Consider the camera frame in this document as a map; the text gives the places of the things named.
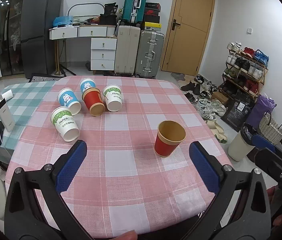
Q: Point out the person's left hand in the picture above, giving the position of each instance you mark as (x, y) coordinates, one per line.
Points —
(130, 235)

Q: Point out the red paper cup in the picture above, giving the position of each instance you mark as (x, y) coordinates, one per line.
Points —
(169, 135)
(93, 101)

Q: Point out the glass display cabinet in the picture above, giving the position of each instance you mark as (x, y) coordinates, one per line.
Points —
(10, 37)

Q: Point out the blue cup front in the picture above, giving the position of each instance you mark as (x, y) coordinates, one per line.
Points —
(67, 98)

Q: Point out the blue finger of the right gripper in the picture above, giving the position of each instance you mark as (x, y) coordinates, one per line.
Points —
(261, 143)

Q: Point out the woven basket bag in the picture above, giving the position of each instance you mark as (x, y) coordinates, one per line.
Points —
(270, 129)

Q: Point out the white green cup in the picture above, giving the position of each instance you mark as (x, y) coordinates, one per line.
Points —
(112, 95)
(64, 123)

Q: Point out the teal suitcase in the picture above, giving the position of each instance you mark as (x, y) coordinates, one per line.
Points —
(133, 11)

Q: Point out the black printed bag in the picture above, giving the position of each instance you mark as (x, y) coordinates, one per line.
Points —
(237, 113)

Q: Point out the black refrigerator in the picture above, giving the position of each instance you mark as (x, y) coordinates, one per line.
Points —
(38, 51)

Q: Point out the white power bank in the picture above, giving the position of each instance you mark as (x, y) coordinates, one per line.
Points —
(6, 116)

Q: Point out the person's right hand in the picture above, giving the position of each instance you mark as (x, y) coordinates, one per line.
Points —
(275, 199)

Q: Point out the stack of shoe boxes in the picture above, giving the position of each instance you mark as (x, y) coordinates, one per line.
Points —
(151, 16)

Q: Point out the silver suitcase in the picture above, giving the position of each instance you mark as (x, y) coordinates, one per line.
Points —
(149, 54)

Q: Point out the white desk with drawers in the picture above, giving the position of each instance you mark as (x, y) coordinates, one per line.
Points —
(93, 43)

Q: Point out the white green cup back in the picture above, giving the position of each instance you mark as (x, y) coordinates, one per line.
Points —
(112, 95)

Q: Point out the beige suitcase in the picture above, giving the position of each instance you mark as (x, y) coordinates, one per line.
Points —
(127, 48)

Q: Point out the blue plastic bag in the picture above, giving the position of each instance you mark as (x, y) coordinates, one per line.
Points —
(63, 21)

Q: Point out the white green cup front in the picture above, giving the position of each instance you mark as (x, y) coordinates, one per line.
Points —
(64, 123)

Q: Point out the white paper roll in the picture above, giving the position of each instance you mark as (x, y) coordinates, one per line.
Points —
(8, 95)

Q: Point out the blue cup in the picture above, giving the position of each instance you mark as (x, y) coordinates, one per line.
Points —
(86, 84)
(67, 98)

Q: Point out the blue cup back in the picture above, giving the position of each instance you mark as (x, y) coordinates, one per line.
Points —
(86, 84)

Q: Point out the white trash bin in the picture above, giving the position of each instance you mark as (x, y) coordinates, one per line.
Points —
(242, 143)

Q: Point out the purple bag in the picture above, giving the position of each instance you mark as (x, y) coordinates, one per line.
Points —
(262, 105)

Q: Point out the wooden door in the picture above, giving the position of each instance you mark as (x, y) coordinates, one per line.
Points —
(187, 35)

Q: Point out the pink checked tablecloth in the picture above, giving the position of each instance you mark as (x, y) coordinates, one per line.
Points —
(123, 184)

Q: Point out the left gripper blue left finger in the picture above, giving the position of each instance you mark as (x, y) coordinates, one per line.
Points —
(34, 206)

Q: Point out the shoe rack with shoes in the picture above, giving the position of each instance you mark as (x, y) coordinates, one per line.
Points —
(245, 71)

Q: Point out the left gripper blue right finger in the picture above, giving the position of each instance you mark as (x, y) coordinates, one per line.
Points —
(251, 218)

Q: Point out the black bag on desk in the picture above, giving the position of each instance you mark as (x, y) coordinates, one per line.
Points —
(110, 14)

